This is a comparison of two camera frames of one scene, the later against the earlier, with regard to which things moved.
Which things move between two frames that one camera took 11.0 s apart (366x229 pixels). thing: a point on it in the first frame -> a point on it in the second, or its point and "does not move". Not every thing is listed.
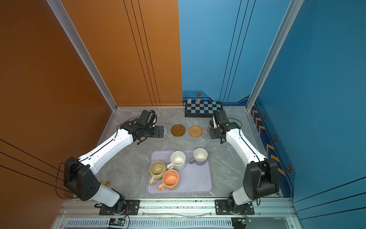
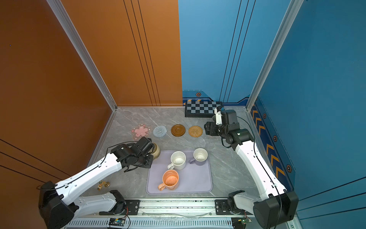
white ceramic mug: (177, 161) does not move
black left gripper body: (154, 131) -> (145, 161)
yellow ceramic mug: (157, 170) -> (156, 150)
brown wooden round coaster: (177, 130) does not move
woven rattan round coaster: (195, 131) does not move
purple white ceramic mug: (200, 156) does not move
